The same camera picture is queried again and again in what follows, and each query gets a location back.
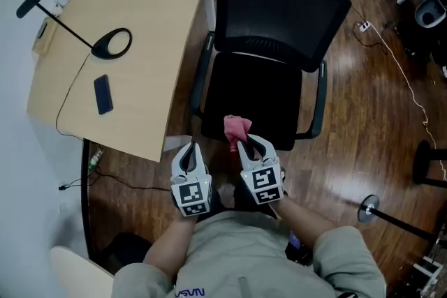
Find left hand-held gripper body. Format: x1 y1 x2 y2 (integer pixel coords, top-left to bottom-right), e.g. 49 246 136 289
169 173 214 218

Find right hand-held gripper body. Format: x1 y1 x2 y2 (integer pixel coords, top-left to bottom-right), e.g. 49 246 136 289
240 157 286 207

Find pink cloth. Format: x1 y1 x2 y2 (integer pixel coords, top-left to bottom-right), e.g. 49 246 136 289
223 114 254 154

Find black office chair seat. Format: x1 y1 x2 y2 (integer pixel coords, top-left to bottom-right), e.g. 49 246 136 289
200 52 303 152

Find person's left forearm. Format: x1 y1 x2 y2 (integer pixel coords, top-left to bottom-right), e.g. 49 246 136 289
142 212 199 283

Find person's right forearm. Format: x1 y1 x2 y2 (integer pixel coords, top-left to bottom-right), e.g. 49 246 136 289
270 196 339 249

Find white desk leg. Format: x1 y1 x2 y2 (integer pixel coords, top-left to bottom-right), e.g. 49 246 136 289
162 135 193 152
203 0 217 33

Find person's black trousers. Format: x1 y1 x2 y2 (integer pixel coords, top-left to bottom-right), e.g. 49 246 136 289
207 180 280 221

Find small waist-worn device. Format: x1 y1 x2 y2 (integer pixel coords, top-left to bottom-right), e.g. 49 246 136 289
286 230 314 267

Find person's olive t-shirt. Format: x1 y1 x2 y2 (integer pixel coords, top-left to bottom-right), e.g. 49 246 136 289
110 210 388 298

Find green plastic bottle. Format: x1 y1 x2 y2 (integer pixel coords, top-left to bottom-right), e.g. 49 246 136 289
87 147 104 171

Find black smartphone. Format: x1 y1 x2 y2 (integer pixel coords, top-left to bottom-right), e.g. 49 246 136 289
93 73 115 116

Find black pole stand round base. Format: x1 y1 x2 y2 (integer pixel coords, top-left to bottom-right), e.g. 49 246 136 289
357 194 447 246

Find black mesh office chair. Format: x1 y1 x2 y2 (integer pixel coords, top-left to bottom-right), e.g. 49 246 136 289
188 0 353 152

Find wooden tissue box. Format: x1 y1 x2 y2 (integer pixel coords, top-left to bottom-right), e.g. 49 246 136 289
31 15 59 56

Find thin black floor cable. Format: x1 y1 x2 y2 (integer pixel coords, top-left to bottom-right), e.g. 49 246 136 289
58 166 173 193

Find black lamp cable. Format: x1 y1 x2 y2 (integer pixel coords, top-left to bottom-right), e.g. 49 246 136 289
54 51 96 141

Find white floor cable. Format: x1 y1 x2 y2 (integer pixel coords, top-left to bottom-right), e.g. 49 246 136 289
365 23 447 183

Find white frame equipment cart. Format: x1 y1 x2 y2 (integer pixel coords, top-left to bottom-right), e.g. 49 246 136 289
411 253 445 298

